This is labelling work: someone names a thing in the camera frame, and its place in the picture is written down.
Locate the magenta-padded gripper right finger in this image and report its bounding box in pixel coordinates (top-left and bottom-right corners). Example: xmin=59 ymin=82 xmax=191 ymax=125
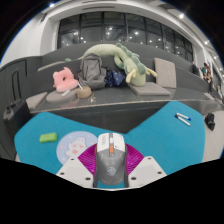
xmin=123 ymin=143 xmax=167 ymax=188

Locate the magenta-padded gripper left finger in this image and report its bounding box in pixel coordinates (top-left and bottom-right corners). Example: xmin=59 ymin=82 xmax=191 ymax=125
xmin=55 ymin=143 xmax=99 ymax=188

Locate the grey and white computer mouse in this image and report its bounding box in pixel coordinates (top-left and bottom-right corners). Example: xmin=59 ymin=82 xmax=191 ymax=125
xmin=92 ymin=132 xmax=130 ymax=189

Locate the round pale blue mouse pad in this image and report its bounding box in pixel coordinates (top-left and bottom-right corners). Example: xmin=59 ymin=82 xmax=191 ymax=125
xmin=55 ymin=130 xmax=98 ymax=165

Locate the green rectangular case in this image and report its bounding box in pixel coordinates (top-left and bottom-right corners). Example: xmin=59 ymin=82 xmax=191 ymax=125
xmin=39 ymin=132 xmax=59 ymax=144

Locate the grey round seat cushion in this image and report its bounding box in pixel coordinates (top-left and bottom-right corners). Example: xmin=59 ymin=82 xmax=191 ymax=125
xmin=45 ymin=89 xmax=81 ymax=104

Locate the tan woven basket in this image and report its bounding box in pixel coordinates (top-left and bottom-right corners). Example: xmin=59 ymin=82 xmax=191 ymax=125
xmin=75 ymin=85 xmax=92 ymax=99

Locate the black suitcase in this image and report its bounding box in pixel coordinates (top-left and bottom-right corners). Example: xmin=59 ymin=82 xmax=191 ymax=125
xmin=2 ymin=99 xmax=33 ymax=138

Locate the light grey flat cushion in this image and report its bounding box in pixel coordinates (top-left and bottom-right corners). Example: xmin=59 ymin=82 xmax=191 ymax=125
xmin=25 ymin=91 xmax=49 ymax=111

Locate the grey flat square cushion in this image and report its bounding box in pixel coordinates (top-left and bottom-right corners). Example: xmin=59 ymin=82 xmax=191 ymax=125
xmin=128 ymin=81 xmax=172 ymax=97

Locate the black bag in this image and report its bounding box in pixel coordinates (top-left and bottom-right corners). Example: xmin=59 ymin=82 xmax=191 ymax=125
xmin=204 ymin=112 xmax=217 ymax=132

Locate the pink plush cushion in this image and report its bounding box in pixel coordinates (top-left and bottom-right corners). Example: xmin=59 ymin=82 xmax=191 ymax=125
xmin=52 ymin=66 xmax=80 ymax=93

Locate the dark blue patterned bag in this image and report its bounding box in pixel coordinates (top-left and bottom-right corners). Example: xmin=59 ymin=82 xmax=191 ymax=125
xmin=104 ymin=68 xmax=128 ymax=88

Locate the beige square cushion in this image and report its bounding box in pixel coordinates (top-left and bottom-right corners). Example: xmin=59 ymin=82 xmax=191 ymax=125
xmin=153 ymin=57 xmax=178 ymax=89

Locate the grey backpack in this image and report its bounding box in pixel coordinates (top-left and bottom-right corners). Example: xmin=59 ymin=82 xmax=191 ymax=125
xmin=77 ymin=53 xmax=108 ymax=90

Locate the green dragon plush toy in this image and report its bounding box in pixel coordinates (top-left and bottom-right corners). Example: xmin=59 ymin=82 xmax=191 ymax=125
xmin=79 ymin=42 xmax=158 ymax=88

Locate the person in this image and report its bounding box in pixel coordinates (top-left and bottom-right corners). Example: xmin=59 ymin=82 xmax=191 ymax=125
xmin=200 ymin=62 xmax=209 ymax=81
xmin=206 ymin=65 xmax=215 ymax=92

